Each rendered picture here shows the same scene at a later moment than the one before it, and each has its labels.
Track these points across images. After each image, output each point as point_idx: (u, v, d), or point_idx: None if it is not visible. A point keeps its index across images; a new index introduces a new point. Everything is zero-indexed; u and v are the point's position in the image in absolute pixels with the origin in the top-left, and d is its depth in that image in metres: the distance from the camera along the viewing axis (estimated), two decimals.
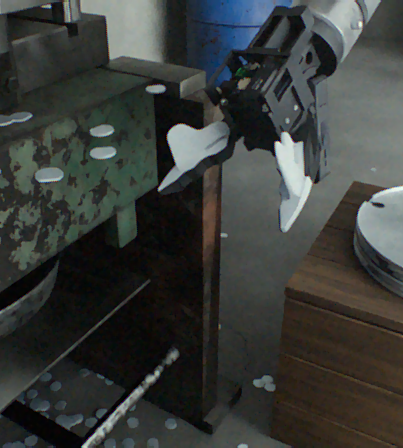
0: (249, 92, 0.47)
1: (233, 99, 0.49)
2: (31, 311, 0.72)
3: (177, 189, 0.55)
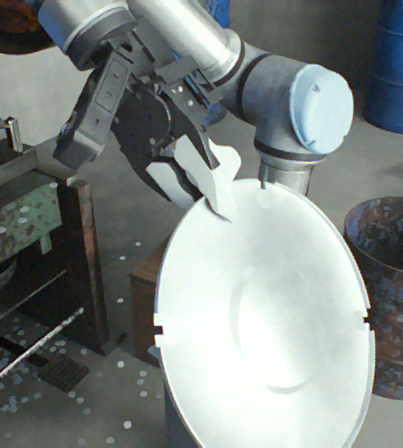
0: None
1: None
2: (1, 284, 1.52)
3: (218, 212, 0.50)
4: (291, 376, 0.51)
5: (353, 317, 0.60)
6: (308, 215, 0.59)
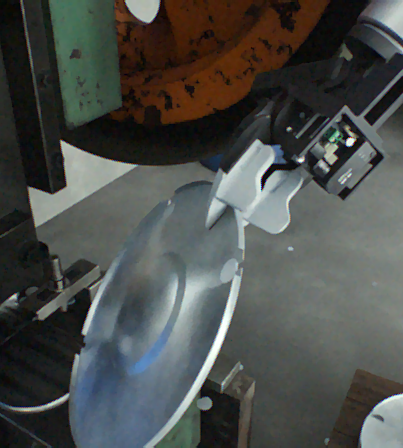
0: (335, 184, 0.44)
1: (312, 168, 0.44)
2: None
3: (216, 211, 0.50)
4: (117, 323, 0.57)
5: (123, 434, 0.47)
6: (209, 348, 0.42)
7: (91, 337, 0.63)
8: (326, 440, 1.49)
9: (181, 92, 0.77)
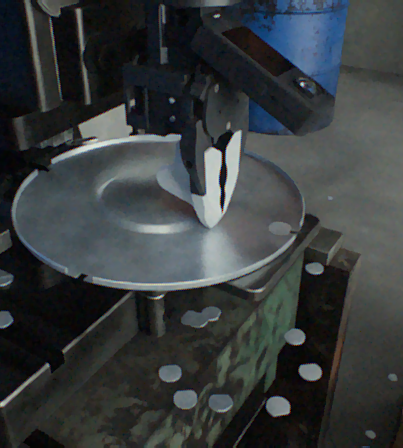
0: (142, 113, 0.48)
1: None
2: None
3: (218, 213, 0.50)
4: (117, 182, 0.57)
5: (99, 262, 0.46)
6: (244, 262, 0.47)
7: (62, 170, 0.60)
8: (390, 375, 1.38)
9: None
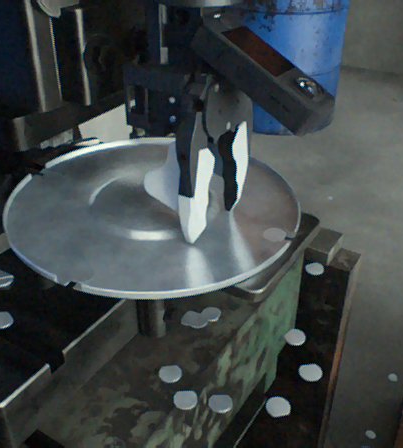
0: (142, 113, 0.48)
1: None
2: None
3: (233, 200, 0.53)
4: (111, 187, 0.56)
5: (90, 269, 0.46)
6: (237, 270, 0.46)
7: (56, 175, 0.59)
8: (390, 375, 1.38)
9: None
